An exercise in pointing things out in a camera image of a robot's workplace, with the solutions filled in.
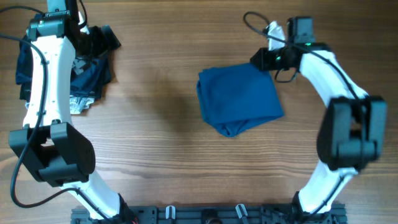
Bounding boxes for right white clip on rail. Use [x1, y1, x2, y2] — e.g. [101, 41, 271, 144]
[235, 203, 249, 224]

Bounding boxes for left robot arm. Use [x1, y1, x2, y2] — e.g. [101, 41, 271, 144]
[9, 1, 137, 223]

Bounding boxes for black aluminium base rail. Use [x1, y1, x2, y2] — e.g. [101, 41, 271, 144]
[70, 204, 348, 224]

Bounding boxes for blue polo shirt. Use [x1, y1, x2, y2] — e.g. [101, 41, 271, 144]
[197, 63, 284, 138]

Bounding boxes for black folded garment underneath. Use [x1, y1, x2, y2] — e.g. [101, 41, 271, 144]
[16, 25, 120, 106]

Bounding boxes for light blue folded jeans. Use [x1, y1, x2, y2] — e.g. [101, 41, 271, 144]
[20, 93, 95, 114]

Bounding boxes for white clip on rail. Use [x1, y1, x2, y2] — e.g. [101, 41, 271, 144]
[235, 203, 249, 224]
[165, 205, 176, 220]

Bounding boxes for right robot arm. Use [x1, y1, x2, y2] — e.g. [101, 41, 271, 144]
[251, 17, 387, 218]

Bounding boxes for navy folded garment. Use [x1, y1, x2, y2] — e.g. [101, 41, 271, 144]
[16, 42, 112, 99]

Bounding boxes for left white clip on rail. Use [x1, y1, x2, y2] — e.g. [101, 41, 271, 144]
[165, 205, 176, 220]

